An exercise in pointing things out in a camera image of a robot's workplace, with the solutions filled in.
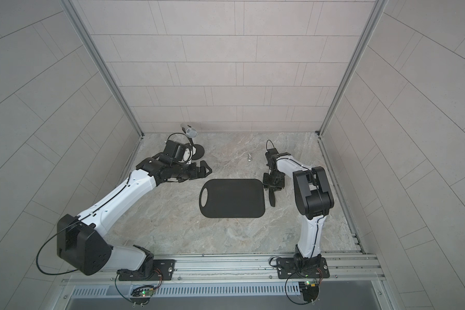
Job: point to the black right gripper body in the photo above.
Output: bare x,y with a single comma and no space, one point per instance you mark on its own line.
276,181

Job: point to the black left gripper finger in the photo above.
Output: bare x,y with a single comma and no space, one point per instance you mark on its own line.
193,175
204,167

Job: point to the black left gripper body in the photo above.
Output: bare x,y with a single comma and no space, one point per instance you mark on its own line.
182,169

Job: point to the black knife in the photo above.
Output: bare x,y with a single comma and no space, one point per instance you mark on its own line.
272,199

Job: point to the black cutting board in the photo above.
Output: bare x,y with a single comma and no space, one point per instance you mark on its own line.
232,198

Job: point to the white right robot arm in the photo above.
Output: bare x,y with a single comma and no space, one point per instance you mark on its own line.
312,193

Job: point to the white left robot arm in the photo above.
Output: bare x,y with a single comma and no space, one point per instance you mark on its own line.
80,239

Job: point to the right circuit board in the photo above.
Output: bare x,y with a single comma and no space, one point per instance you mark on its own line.
309,291

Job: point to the circuit board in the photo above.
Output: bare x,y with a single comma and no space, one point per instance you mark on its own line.
309,291
142,294

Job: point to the left circuit board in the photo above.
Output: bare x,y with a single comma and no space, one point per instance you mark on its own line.
142,294

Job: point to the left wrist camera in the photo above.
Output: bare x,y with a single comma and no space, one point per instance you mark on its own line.
178,152

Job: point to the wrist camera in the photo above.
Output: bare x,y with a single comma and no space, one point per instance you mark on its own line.
178,152
272,155

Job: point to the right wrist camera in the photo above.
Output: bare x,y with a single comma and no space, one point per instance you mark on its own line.
272,155

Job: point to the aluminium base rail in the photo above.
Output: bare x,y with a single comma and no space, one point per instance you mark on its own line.
232,275

